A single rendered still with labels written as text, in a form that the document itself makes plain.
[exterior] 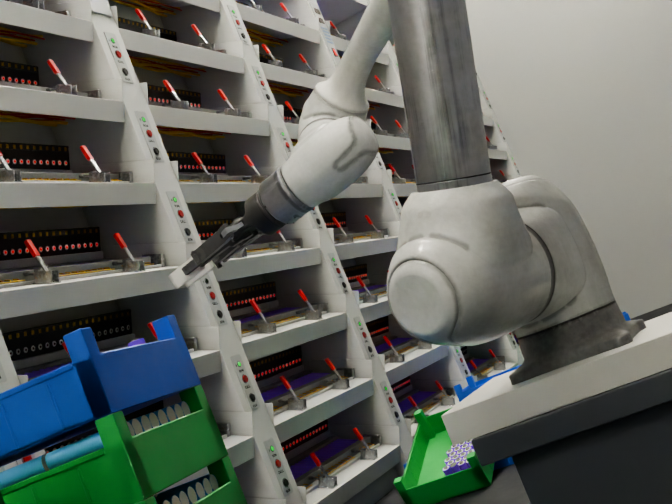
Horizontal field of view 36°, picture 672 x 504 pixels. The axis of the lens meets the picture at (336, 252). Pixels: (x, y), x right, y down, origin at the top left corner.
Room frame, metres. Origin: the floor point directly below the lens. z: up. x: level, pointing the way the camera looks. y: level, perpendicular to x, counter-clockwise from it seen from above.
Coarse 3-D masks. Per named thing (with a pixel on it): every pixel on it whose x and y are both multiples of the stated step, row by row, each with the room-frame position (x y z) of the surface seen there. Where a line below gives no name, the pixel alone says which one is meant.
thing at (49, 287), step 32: (0, 256) 1.90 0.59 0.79; (32, 256) 1.99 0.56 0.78; (64, 256) 2.07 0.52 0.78; (96, 256) 2.17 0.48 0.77; (128, 256) 2.01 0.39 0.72; (160, 256) 2.15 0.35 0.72; (0, 288) 1.70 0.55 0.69; (32, 288) 1.70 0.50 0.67; (64, 288) 1.78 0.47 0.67; (96, 288) 1.86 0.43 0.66; (128, 288) 1.96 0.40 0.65; (160, 288) 2.06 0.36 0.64
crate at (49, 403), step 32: (160, 320) 1.07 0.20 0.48; (96, 352) 0.90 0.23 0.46; (128, 352) 0.96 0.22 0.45; (160, 352) 1.02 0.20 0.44; (32, 384) 0.91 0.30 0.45; (64, 384) 0.90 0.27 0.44; (96, 384) 0.89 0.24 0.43; (128, 384) 0.94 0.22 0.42; (160, 384) 1.00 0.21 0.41; (192, 384) 1.06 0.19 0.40; (0, 416) 0.92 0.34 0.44; (32, 416) 0.91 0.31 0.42; (64, 416) 0.90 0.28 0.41; (96, 416) 0.90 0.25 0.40; (0, 448) 0.92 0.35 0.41; (32, 448) 0.97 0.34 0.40
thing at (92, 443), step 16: (144, 416) 0.97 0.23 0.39; (160, 416) 1.00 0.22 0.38; (176, 416) 1.03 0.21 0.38; (64, 448) 0.92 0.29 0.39; (80, 448) 0.91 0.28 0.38; (96, 448) 0.91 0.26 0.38; (32, 464) 0.92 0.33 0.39; (48, 464) 0.92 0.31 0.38; (0, 480) 0.93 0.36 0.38; (16, 480) 0.93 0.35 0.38
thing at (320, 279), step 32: (224, 0) 2.83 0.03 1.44; (192, 32) 2.85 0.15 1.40; (224, 32) 2.81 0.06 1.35; (256, 64) 2.86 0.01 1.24; (256, 96) 2.81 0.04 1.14; (256, 160) 2.83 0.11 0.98; (288, 224) 2.83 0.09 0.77; (288, 288) 2.86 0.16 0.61; (320, 288) 2.82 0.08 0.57; (352, 320) 2.82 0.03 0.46; (320, 352) 2.85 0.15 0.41; (352, 352) 2.81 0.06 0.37; (352, 416) 2.84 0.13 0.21; (384, 416) 2.81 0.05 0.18
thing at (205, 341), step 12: (120, 336) 2.15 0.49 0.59; (132, 336) 2.18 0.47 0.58; (144, 336) 2.22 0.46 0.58; (192, 336) 2.17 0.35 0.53; (204, 336) 2.16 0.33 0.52; (216, 336) 2.15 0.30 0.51; (192, 348) 2.16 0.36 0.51; (204, 348) 2.17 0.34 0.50; (216, 348) 2.16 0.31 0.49; (24, 360) 1.86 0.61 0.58; (36, 360) 1.90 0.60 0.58; (48, 360) 1.93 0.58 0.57; (192, 360) 2.05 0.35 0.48; (204, 360) 2.10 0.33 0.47; (216, 360) 2.14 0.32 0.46; (204, 372) 2.10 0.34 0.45; (216, 372) 2.14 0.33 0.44
